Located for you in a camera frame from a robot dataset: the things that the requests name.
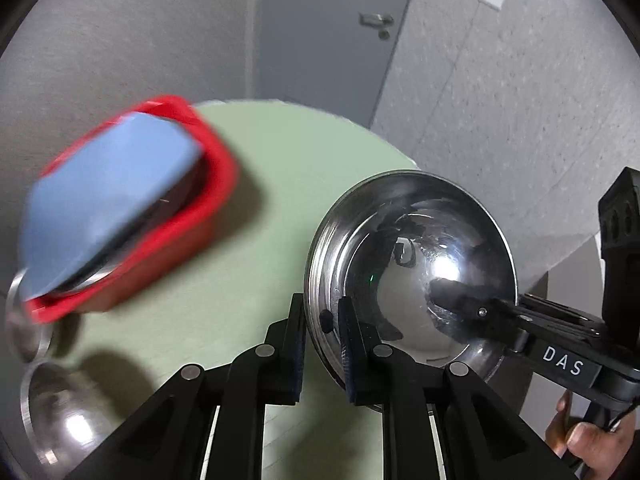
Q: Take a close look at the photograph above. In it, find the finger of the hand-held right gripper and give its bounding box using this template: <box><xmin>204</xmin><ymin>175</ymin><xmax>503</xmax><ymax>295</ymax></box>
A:
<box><xmin>427</xmin><ymin>279</ymin><xmax>532</xmax><ymax>355</ymax></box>

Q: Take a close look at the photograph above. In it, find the grey door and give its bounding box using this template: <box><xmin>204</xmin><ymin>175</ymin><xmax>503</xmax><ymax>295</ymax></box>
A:
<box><xmin>257</xmin><ymin>0</ymin><xmax>424</xmax><ymax>129</ymax></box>

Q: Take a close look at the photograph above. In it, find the blue cloth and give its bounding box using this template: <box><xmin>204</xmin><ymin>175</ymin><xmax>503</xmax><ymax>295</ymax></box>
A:
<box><xmin>18</xmin><ymin>112</ymin><xmax>204</xmax><ymax>299</ymax></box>

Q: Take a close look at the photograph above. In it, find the large steel bowl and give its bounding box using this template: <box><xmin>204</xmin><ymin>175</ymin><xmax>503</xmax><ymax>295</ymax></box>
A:
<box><xmin>304</xmin><ymin>170</ymin><xmax>517</xmax><ymax>414</ymax></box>

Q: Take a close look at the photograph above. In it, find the metal door handle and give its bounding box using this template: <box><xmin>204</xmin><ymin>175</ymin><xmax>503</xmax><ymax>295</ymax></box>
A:
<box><xmin>358</xmin><ymin>11</ymin><xmax>395</xmax><ymax>29</ymax></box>

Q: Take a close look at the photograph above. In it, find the person's right hand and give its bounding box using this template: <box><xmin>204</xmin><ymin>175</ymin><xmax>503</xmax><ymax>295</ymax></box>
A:
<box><xmin>545</xmin><ymin>390</ymin><xmax>637</xmax><ymax>480</ymax></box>

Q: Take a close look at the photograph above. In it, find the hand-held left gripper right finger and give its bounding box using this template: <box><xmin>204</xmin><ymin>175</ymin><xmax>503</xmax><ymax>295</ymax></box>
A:
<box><xmin>338</xmin><ymin>297</ymin><xmax>577</xmax><ymax>480</ymax></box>

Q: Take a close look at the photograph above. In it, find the red plastic bin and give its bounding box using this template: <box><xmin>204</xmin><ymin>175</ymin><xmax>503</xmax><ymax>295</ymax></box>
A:
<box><xmin>22</xmin><ymin>94</ymin><xmax>240</xmax><ymax>325</ymax></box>

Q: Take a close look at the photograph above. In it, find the small steel bowl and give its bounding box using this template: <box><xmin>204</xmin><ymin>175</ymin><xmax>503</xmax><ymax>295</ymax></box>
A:
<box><xmin>4</xmin><ymin>267</ymin><xmax>54</xmax><ymax>364</ymax></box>
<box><xmin>20</xmin><ymin>360</ymin><xmax>128</xmax><ymax>480</ymax></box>

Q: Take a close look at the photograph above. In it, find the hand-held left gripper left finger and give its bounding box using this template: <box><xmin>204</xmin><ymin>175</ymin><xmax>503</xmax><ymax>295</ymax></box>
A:
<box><xmin>65</xmin><ymin>293</ymin><xmax>307</xmax><ymax>480</ymax></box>

